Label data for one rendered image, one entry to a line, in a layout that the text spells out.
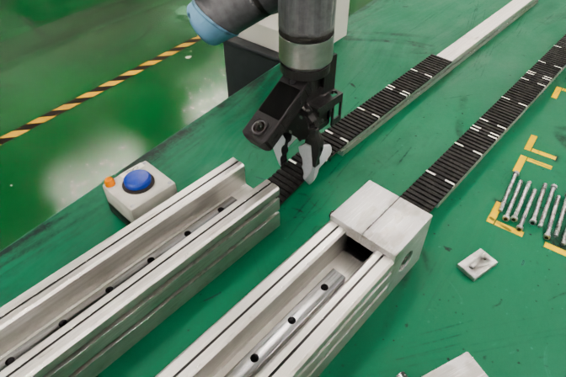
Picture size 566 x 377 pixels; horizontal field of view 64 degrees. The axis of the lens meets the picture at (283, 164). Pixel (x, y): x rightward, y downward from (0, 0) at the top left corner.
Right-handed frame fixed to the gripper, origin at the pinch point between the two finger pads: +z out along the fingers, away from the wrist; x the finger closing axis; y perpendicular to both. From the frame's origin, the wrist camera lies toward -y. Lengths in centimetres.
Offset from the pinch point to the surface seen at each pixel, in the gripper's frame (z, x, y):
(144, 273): -6.3, -3.1, -30.2
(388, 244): -7.2, -22.3, -7.8
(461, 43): 0, 0, 61
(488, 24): 0, 0, 76
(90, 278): -4.7, 2.4, -34.6
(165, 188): -3.6, 9.2, -18.6
